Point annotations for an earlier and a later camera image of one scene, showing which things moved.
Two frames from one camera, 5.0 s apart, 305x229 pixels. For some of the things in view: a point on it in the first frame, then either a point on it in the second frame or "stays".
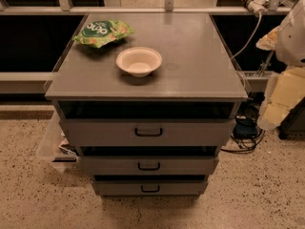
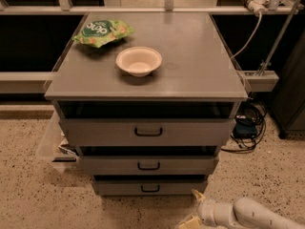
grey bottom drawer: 150,188 stays
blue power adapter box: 246,128 stays
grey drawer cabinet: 161,134 stays
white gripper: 292,43 -> 207,209
